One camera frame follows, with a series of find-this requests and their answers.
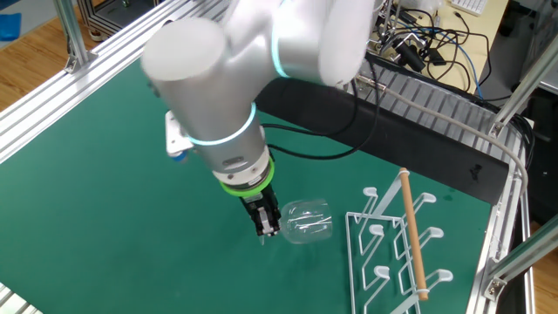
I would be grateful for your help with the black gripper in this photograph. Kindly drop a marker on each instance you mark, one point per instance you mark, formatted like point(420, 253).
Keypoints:
point(259, 198)

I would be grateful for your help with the clear wine glass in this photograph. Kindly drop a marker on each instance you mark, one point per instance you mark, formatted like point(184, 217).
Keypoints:
point(307, 222)

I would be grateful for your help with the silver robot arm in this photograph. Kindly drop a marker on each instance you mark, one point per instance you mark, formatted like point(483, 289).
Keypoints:
point(205, 87)

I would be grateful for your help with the black mat strip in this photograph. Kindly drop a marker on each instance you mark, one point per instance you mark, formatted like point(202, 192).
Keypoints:
point(414, 144)

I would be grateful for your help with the green table mat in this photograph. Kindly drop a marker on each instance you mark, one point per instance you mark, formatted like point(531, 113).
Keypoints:
point(87, 227)

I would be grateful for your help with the black equipment case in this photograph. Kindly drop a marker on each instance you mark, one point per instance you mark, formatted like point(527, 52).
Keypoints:
point(545, 174)

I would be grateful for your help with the light wooden desk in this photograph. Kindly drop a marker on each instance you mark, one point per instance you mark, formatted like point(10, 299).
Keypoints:
point(488, 26)

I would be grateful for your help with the white keyboard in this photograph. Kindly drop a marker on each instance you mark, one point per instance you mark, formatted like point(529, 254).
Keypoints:
point(471, 5)

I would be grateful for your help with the grey metal cabinet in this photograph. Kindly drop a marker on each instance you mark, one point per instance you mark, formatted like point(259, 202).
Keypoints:
point(540, 17)

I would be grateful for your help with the silver wrist camera blue tip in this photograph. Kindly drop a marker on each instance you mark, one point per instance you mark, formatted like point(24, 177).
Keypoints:
point(176, 139)

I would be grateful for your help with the black frame cart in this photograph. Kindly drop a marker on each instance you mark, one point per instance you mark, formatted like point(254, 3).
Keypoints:
point(109, 17)

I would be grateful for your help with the aluminium frame post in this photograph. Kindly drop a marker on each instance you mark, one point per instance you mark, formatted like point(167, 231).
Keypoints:
point(70, 30)
point(523, 257)
point(523, 87)

